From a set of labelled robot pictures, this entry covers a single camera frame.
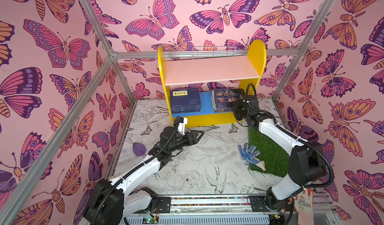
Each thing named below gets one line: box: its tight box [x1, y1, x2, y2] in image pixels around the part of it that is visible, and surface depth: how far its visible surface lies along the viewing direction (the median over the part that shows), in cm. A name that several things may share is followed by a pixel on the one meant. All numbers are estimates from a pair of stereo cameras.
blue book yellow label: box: [171, 102, 202, 114], surface depth 93 cm
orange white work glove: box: [294, 187, 314, 225], surface depth 73 cm
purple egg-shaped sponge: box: [132, 142, 147, 157], surface depth 98 cm
